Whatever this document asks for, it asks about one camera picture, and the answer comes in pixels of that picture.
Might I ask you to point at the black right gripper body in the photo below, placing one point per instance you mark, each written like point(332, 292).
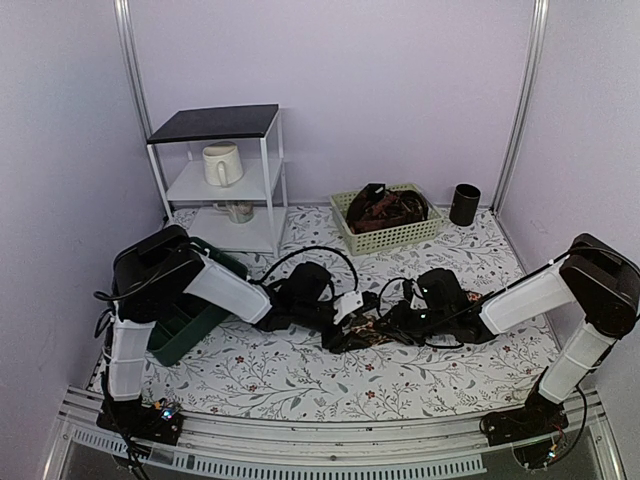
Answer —
point(417, 328)

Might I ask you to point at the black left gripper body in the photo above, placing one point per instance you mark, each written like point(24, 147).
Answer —
point(306, 313)

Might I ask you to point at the cream floral patterned tie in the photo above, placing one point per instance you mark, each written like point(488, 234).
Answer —
point(370, 332)

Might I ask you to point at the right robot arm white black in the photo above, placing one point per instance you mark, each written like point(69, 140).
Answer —
point(591, 280)

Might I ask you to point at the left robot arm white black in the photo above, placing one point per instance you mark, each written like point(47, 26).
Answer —
point(152, 275)

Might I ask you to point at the dark brown rolled ties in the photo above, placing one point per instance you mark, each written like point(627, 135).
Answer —
point(376, 208)

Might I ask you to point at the floral patterned table mat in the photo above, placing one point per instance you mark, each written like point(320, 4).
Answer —
point(239, 371)

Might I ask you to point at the pale green perforated basket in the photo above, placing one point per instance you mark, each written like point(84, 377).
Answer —
point(359, 244)

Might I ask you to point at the black cylindrical cup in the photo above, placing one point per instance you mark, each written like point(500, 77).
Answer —
point(464, 204)

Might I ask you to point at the dark green plastic bin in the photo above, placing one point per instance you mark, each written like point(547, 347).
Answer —
point(184, 319)

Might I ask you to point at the white shelf with black top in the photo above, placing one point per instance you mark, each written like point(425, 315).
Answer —
point(236, 184)

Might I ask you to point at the white ceramic mug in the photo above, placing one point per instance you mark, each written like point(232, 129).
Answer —
point(222, 164)

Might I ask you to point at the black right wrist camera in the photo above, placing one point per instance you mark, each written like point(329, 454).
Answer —
point(441, 289)

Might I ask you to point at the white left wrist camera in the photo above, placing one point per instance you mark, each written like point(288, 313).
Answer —
point(351, 302)

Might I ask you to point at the aluminium front rail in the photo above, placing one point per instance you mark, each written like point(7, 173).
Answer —
point(430, 448)

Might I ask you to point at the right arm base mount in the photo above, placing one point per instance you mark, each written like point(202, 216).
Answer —
point(537, 417)

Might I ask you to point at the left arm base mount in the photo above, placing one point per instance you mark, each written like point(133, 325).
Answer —
point(160, 422)

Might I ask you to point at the right aluminium frame post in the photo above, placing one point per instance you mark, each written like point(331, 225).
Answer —
point(533, 58)

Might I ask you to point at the aluminium frame post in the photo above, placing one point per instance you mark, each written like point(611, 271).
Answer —
point(533, 58)
point(129, 53)

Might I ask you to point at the left aluminium frame post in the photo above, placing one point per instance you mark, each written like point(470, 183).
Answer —
point(129, 53)

